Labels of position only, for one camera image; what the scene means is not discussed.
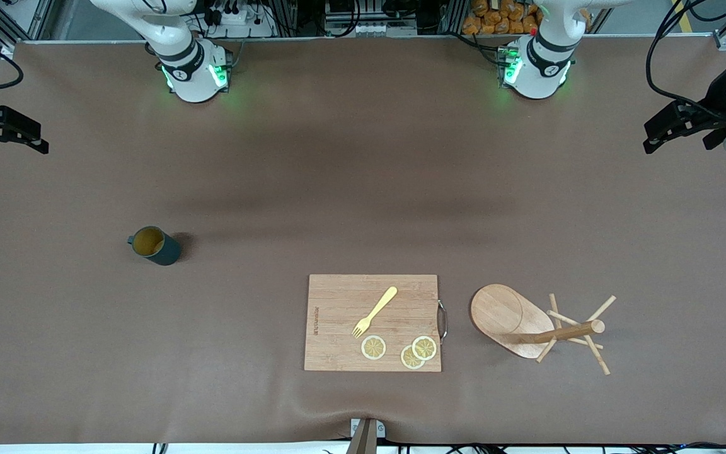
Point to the orange snack bags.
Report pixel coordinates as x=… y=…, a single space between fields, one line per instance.
x=501 y=22

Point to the white connector strip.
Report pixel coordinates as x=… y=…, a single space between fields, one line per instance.
x=382 y=29

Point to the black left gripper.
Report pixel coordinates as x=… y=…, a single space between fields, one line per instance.
x=715 y=108

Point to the teal cup with yellow inside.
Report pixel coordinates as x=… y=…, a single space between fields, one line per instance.
x=164 y=255

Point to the white power strip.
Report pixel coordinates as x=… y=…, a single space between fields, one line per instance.
x=237 y=17

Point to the wooden mug rack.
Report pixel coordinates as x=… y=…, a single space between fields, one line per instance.
x=495 y=312

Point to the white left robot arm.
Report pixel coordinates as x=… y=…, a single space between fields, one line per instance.
x=536 y=69

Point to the wooden cutting board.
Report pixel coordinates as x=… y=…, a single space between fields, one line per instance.
x=338 y=340

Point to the lemon slice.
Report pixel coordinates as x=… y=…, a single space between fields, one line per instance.
x=425 y=348
x=374 y=347
x=407 y=361

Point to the brown table cover sheet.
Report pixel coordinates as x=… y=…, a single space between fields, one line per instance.
x=363 y=221

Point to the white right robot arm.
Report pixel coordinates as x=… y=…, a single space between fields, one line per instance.
x=190 y=69

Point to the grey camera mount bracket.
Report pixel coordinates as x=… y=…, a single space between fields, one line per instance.
x=366 y=438

